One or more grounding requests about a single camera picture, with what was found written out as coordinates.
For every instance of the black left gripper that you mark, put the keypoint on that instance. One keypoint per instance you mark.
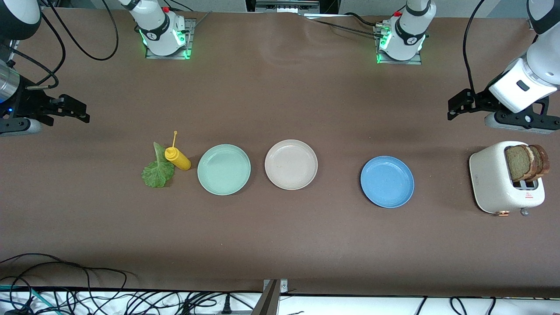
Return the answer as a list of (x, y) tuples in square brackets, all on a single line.
[(480, 99)]

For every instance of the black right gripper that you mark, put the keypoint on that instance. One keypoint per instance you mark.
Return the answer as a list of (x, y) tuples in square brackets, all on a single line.
[(31, 105)]

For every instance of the brown bread slice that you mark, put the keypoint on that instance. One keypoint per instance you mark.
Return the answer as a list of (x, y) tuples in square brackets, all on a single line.
[(544, 162), (518, 162)]

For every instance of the green lettuce leaf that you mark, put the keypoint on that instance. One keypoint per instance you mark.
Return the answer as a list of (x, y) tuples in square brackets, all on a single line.
[(155, 175)]

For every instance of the yellow mustard squeeze bottle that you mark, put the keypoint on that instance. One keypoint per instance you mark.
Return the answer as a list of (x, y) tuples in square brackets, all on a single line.
[(179, 161)]

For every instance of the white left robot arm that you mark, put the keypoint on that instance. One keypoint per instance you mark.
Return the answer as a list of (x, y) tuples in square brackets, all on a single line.
[(409, 35)]

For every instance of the blue plate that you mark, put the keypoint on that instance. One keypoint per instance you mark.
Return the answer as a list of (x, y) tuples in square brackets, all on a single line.
[(387, 182)]

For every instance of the mint green plate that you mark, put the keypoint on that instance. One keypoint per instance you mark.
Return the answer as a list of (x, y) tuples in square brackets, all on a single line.
[(224, 169)]

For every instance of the beige plate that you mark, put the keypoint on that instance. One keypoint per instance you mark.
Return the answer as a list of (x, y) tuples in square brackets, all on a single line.
[(291, 165)]

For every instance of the cream white toaster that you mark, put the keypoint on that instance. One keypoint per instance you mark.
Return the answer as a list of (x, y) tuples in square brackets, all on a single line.
[(492, 188)]

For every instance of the black equipment box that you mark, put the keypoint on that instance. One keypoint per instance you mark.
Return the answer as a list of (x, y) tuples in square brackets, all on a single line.
[(329, 5)]

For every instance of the black power plug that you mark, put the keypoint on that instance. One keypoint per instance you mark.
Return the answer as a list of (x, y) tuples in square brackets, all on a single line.
[(226, 304)]

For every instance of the aluminium profile bar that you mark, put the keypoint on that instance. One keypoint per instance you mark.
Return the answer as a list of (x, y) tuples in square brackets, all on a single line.
[(267, 302)]

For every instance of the silver metal rail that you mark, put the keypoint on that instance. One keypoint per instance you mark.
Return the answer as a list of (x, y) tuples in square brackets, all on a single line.
[(284, 8)]

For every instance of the metal corner bracket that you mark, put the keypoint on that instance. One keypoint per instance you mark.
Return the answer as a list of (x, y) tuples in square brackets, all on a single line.
[(284, 286)]

